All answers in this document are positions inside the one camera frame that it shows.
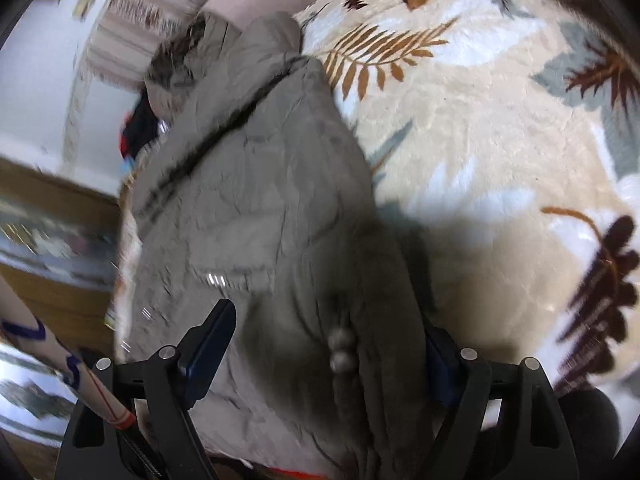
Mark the grey-brown quilted hooded jacket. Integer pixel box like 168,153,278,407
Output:
129,13,433,479

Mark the pile of dark clothes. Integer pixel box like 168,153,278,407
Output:
119,87,168,170

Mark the wooden glass door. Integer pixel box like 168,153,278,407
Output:
1,159,120,356

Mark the white patterned stick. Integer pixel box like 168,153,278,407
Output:
1,278,136,430

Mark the striped floral pillow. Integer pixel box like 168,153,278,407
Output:
85,0,207,90

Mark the cream leaf-print fleece blanket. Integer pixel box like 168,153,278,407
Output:
297,0,639,402

